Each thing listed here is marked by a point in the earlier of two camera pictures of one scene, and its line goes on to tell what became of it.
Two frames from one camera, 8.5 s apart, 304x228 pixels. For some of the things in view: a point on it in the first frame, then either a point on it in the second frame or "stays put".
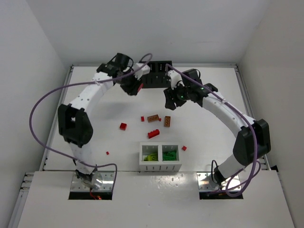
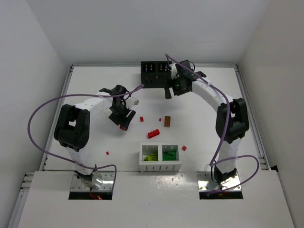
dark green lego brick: x=169 y=156 stays put
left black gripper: x=130 y=86 → x=121 y=116
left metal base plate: x=107 y=185 stays put
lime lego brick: x=154 y=156 stays put
